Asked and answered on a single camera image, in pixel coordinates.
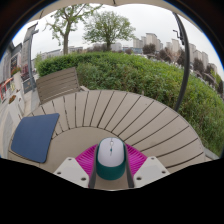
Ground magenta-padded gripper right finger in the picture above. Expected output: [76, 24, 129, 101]
[123, 143, 171, 189]

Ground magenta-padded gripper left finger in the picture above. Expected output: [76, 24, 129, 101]
[53, 143, 99, 189]

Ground white and teal computer mouse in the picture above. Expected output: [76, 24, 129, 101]
[95, 136, 128, 181]

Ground blue mouse pad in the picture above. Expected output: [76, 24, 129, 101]
[10, 112, 61, 164]

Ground white flower planter box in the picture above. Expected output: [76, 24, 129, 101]
[8, 94, 26, 118]

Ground grey slatted wooden chair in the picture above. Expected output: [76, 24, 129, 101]
[35, 66, 89, 106]

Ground green hedge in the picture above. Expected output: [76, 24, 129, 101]
[35, 51, 224, 156]

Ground beige patio umbrella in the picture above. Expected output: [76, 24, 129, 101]
[33, 0, 191, 113]

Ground dark storefront building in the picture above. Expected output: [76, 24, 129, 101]
[0, 41, 24, 104]

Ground tall dark sign pillar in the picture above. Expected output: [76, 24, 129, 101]
[20, 22, 40, 94]

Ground thin-trunked sparse tree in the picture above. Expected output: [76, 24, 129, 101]
[46, 3, 103, 56]

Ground distant apartment buildings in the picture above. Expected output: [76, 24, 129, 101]
[133, 32, 219, 75]

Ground round-crowned green tree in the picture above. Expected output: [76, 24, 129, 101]
[83, 10, 136, 52]

